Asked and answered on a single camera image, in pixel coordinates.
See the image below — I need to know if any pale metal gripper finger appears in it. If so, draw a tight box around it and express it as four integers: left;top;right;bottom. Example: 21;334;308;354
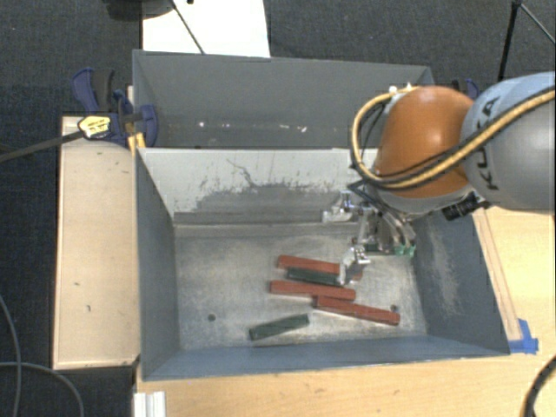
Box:
321;190;365;224
339;243;373;287

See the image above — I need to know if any dark green flat block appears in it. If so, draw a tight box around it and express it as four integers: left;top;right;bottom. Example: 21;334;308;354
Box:
285;267;345;288
248;313;312;342

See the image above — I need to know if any red-brown flat block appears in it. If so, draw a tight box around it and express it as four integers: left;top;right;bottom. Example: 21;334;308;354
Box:
268;279;358;302
311;295;401;328
276;254;364;282

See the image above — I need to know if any grey metal bin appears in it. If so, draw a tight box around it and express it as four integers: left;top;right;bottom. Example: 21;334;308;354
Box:
130;49;512;382

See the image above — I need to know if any pale wood flat board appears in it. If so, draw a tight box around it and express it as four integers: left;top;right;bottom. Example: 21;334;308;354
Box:
51;115;142;371

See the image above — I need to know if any black cylinder on white bracket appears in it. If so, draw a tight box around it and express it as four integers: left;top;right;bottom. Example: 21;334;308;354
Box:
440;191;488;222

